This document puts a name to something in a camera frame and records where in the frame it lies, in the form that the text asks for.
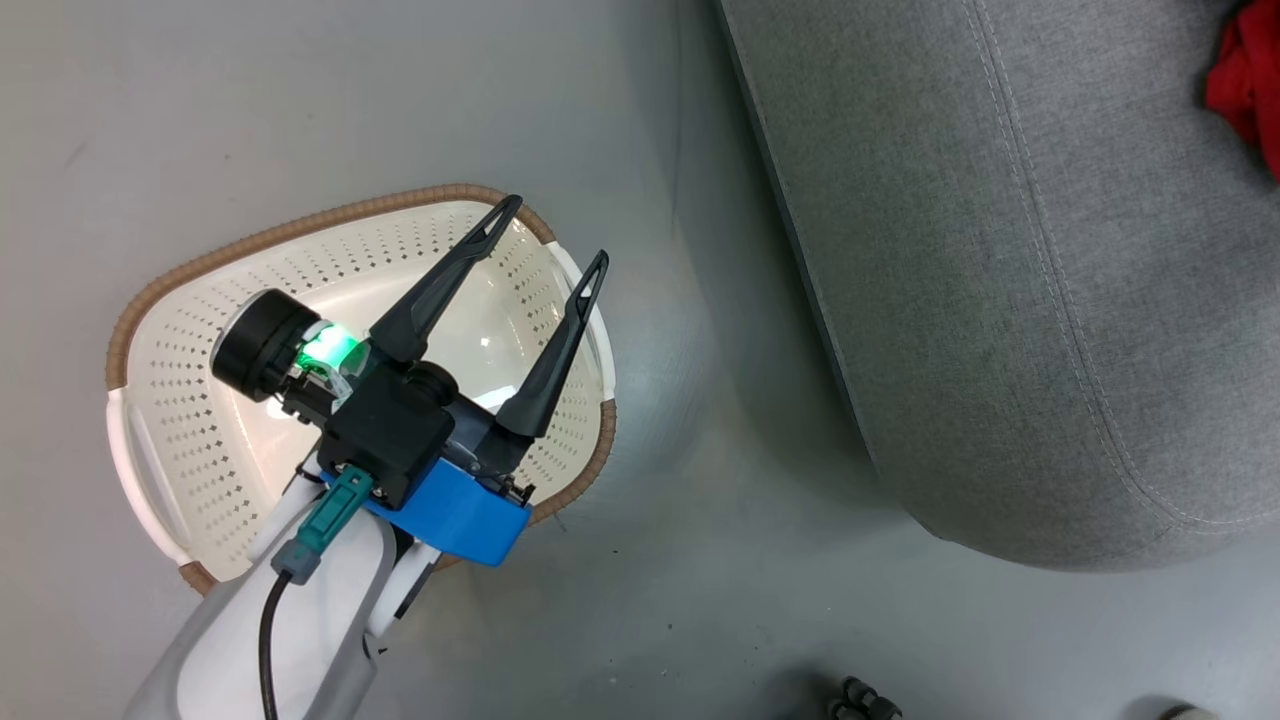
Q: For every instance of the grey fabric sofa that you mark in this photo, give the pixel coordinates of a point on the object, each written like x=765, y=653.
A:
x=1000, y=250

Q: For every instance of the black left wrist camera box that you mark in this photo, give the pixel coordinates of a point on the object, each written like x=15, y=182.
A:
x=385, y=435

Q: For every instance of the teal left camera connector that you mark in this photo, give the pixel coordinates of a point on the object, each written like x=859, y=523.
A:
x=330, y=520

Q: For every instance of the white perforated laundry basket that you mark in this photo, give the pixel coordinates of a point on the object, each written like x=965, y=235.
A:
x=200, y=400

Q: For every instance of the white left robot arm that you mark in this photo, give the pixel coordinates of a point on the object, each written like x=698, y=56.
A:
x=320, y=620

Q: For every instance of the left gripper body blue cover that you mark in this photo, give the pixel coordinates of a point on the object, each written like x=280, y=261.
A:
x=450, y=515

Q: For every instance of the red garment with white lining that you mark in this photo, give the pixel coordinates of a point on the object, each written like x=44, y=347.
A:
x=1250, y=80

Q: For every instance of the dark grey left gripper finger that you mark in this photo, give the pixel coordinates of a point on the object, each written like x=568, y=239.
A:
x=555, y=360
x=435, y=290

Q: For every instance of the black ribbed robot base wheel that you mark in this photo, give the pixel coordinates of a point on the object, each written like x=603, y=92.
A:
x=862, y=702

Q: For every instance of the grey rounded base part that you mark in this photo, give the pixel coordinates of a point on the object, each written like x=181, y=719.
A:
x=1180, y=713

